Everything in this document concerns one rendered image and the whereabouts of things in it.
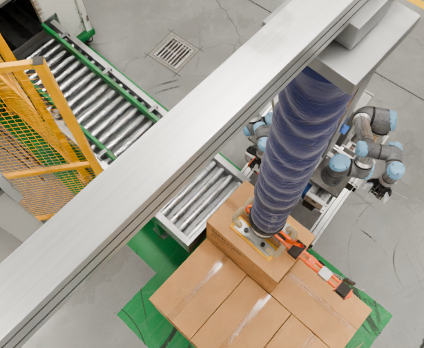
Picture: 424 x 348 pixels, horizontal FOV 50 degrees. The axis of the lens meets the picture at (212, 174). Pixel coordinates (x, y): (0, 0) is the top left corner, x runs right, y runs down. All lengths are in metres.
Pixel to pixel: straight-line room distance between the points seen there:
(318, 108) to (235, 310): 2.10
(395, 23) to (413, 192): 3.24
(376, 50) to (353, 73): 0.10
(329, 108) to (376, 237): 2.84
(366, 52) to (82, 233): 0.82
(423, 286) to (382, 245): 0.45
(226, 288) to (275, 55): 2.51
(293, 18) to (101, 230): 0.59
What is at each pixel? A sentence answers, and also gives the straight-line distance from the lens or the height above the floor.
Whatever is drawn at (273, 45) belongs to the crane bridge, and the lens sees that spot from 0.98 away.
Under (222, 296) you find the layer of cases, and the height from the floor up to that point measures 0.54.
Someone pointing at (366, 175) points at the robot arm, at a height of 1.23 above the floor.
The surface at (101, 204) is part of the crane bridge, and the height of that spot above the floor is 3.05.
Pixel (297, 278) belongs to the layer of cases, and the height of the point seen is 0.54.
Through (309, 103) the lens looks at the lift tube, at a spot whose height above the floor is 2.62.
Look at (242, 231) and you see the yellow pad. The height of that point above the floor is 0.97.
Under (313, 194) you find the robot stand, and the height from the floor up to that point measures 0.99.
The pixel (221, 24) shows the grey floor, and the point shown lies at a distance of 5.11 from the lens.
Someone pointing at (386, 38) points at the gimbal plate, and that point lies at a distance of 1.30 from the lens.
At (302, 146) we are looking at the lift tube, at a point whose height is 2.35.
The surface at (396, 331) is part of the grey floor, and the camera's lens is 4.09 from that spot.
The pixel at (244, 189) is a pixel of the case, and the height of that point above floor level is 0.94.
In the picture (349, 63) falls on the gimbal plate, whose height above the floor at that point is 2.87.
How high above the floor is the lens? 3.80
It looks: 66 degrees down
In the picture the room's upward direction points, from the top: 1 degrees clockwise
